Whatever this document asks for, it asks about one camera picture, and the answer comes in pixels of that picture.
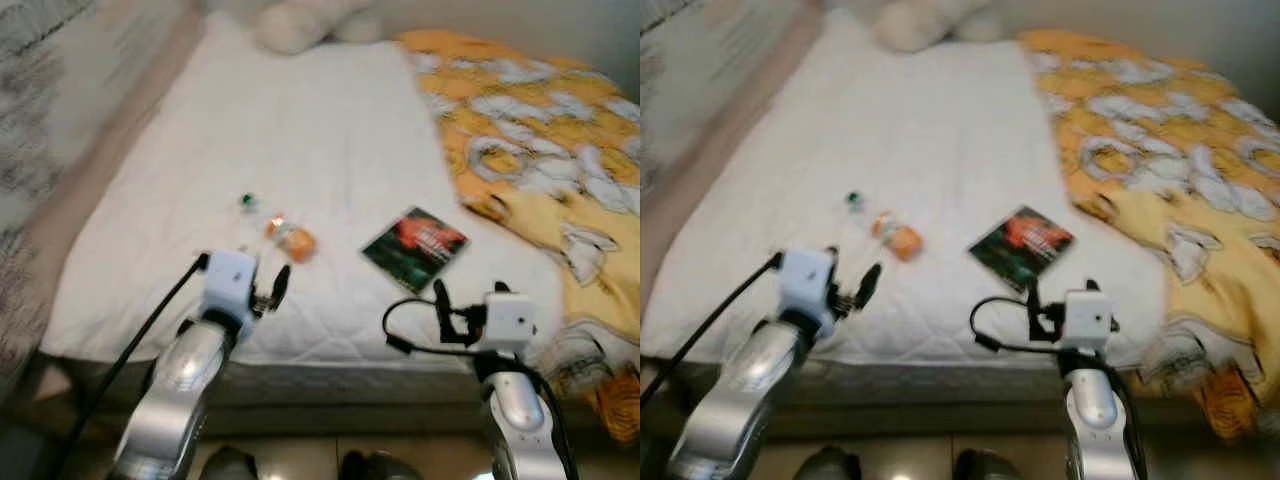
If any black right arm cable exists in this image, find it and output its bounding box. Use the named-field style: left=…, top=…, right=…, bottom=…
left=968, top=295, right=1063, bottom=353
left=382, top=296, right=481, bottom=357

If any dark book with red cover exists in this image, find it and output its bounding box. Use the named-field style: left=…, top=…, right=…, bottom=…
left=360, top=206, right=471, bottom=297
left=968, top=205, right=1076, bottom=294

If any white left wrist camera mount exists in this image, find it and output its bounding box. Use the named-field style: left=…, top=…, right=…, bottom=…
left=202, top=250, right=261, bottom=319
left=778, top=247, right=837, bottom=316

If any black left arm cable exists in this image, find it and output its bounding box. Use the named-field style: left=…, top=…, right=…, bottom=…
left=640, top=252, right=783, bottom=401
left=45, top=253, right=211, bottom=480

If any white quilted bed mattress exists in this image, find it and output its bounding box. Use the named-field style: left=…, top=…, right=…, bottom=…
left=640, top=10, right=1166, bottom=366
left=40, top=10, right=576, bottom=366

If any grey floral printed fabric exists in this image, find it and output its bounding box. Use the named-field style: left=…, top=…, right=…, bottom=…
left=640, top=0, right=721, bottom=171
left=0, top=0, right=101, bottom=261

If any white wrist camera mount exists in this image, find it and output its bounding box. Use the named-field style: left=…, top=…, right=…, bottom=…
left=1062, top=288, right=1115, bottom=351
left=778, top=247, right=837, bottom=316
left=483, top=290, right=539, bottom=353
left=202, top=250, right=261, bottom=319

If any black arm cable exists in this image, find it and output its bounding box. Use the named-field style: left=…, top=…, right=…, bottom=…
left=45, top=253, right=211, bottom=480
left=640, top=252, right=783, bottom=401
left=968, top=295, right=1063, bottom=353
left=382, top=296, right=481, bottom=357

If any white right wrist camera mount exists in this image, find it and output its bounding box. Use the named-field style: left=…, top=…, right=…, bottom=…
left=483, top=290, right=539, bottom=353
left=1062, top=288, right=1115, bottom=351

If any yellow orange patterned blanket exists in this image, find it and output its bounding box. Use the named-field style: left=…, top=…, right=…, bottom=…
left=398, top=28, right=641, bottom=446
left=1018, top=28, right=1280, bottom=441

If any cream plush toy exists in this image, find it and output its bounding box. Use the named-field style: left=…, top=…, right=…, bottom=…
left=875, top=0, right=1006, bottom=53
left=252, top=0, right=386, bottom=56

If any plastic bottle with orange label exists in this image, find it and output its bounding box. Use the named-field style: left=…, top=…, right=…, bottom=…
left=238, top=192, right=319, bottom=265
left=845, top=190, right=925, bottom=263

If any grey bed frame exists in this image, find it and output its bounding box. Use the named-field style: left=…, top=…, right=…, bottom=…
left=0, top=340, right=641, bottom=441
left=640, top=350, right=1280, bottom=441

